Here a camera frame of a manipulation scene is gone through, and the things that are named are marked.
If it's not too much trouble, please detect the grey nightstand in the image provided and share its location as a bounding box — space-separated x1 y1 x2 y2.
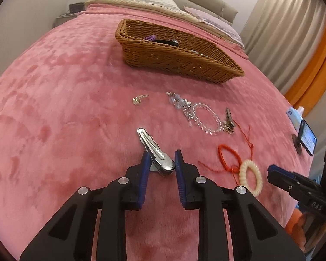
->
53 3 86 29

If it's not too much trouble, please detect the clear bead bracelet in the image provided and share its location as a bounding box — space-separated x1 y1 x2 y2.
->
191 102 225 136

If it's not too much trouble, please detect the pink pillow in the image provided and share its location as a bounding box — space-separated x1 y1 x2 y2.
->
183 5 245 50

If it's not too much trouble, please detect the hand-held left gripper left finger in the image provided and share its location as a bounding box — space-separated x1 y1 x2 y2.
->
20 151 153 261

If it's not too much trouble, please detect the pink plush blanket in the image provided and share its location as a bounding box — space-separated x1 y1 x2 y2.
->
0 3 314 261

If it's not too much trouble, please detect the white tube bottle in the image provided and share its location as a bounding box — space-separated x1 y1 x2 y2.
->
285 106 305 131

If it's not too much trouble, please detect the beige bed cover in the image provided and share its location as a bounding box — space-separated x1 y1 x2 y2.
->
84 0 204 23

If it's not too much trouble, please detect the black phone stand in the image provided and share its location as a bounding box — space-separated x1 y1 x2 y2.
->
292 134 304 155

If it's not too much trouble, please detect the person's right hand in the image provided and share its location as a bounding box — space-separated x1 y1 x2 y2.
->
286 208 308 253

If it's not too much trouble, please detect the beige curtain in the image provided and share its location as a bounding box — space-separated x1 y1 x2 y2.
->
240 0 326 94

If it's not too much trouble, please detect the crystal charm bracelet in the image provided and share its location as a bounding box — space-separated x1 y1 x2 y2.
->
166 92 195 128

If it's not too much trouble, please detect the smartphone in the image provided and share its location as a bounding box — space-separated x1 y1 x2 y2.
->
299 119 317 156

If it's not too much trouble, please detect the silver metal hair clip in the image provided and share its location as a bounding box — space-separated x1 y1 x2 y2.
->
136 127 176 177

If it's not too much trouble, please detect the orange curtain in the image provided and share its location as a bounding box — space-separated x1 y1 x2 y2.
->
284 13 326 115

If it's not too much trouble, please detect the small dark hair clip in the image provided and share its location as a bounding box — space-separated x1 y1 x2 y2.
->
223 108 236 134

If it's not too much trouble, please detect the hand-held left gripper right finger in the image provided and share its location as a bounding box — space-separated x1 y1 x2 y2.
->
174 149 307 261

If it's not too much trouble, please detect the small gold earring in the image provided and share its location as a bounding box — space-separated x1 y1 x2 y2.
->
132 94 149 105

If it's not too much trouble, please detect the brown wicker basket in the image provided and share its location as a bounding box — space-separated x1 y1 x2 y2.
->
115 19 245 84

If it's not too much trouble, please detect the red cord bracelet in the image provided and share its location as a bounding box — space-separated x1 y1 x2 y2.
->
218 145 242 173

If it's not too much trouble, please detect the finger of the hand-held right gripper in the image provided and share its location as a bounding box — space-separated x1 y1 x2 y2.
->
267 164 302 195

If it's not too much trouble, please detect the thin red string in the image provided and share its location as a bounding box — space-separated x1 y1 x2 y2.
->
198 120 254 185

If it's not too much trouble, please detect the cream spiral hair tie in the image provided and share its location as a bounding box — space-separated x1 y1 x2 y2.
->
238 159 263 197

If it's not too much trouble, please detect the black hair clip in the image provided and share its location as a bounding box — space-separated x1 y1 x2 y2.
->
154 39 179 47

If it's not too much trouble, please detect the pale bead bracelet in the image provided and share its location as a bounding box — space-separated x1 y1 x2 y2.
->
190 49 210 59

